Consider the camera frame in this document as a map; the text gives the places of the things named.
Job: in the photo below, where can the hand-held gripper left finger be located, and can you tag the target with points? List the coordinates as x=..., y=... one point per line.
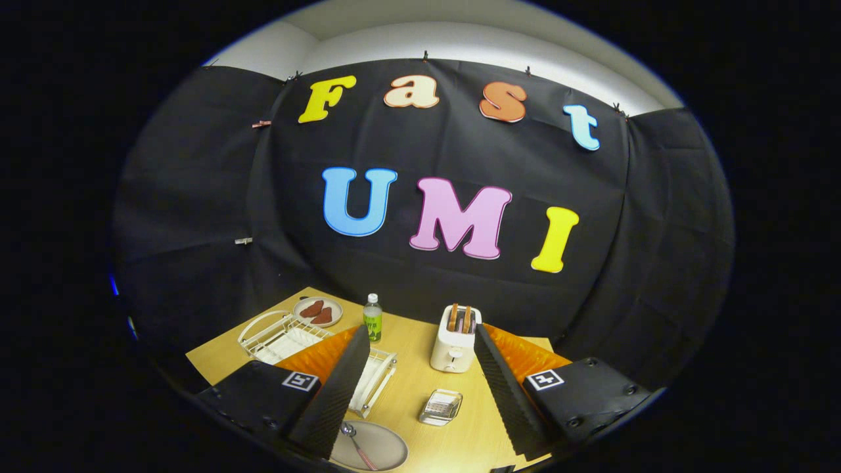
x=335, y=394

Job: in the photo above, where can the black backdrop cloth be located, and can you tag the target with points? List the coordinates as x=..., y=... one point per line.
x=460, y=144

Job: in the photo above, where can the white toaster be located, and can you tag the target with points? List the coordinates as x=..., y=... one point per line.
x=450, y=351

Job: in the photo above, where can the small pink sausage plate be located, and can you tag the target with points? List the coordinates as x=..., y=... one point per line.
x=336, y=309

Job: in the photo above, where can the toasted bread slice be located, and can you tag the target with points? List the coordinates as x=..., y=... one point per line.
x=453, y=316
x=467, y=319

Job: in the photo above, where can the white round plate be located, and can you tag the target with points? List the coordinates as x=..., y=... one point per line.
x=384, y=447

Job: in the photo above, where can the green label drink bottle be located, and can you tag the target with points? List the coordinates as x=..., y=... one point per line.
x=372, y=322

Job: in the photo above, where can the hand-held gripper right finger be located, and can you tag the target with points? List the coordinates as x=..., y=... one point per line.
x=506, y=401

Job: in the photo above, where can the brown sausage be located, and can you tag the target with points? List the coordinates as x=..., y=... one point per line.
x=322, y=317
x=311, y=308

